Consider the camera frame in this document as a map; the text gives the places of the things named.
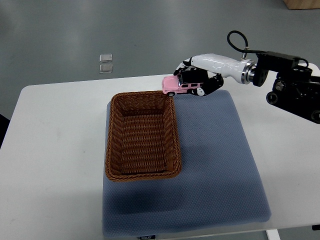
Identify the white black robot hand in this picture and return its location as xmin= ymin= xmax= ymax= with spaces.
xmin=173 ymin=53 xmax=256 ymax=97

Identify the pink toy car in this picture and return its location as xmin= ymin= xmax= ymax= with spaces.
xmin=161 ymin=70 xmax=209 ymax=97

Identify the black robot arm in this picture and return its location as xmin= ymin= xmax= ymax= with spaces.
xmin=226 ymin=30 xmax=320 ymax=124

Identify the brown wicker basket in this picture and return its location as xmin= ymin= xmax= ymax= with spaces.
xmin=105 ymin=91 xmax=182 ymax=182

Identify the wooden box corner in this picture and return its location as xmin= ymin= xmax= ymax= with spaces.
xmin=283 ymin=0 xmax=320 ymax=10

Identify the upper floor metal plate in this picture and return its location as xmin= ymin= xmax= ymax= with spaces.
xmin=99 ymin=53 xmax=113 ymax=63

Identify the blue-grey foam mat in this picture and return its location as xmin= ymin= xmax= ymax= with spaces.
xmin=102 ymin=90 xmax=271 ymax=238

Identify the white table leg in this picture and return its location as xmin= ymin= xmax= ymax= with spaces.
xmin=266 ymin=229 xmax=281 ymax=240

